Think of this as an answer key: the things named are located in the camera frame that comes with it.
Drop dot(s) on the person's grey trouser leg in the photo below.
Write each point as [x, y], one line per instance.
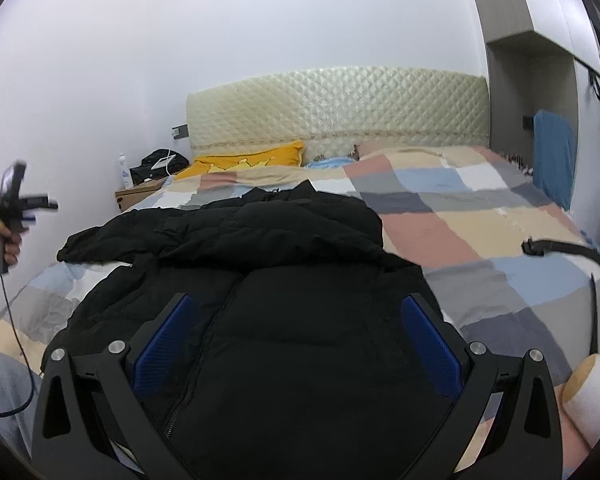
[7, 400]

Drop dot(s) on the checkered patchwork blanket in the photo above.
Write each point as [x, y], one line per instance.
[460, 220]

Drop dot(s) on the black wall switch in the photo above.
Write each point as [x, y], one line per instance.
[527, 122]

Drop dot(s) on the yellow pillow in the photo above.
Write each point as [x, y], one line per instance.
[250, 157]

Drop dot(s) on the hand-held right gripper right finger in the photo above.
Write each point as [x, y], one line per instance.
[432, 342]

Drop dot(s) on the wooden nightstand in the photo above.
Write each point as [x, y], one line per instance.
[132, 195]

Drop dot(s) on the light blue pillow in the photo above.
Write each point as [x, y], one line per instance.
[327, 161]

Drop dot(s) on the black bag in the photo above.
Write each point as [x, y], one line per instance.
[157, 166]

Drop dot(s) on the blue hanging towel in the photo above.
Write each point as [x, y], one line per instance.
[552, 155]

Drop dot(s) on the black puffer jacket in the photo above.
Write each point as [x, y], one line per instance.
[240, 285]

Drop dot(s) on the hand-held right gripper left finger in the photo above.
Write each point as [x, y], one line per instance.
[162, 340]

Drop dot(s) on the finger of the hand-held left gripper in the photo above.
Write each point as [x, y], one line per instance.
[39, 202]

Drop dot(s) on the grey wall socket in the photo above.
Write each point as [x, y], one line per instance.
[180, 131]

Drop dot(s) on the grey wardrobe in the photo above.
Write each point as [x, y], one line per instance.
[545, 25]

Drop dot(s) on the quilted cream headboard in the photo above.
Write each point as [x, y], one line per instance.
[340, 110]

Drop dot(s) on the white plastic bottle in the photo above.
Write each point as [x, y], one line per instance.
[125, 172]

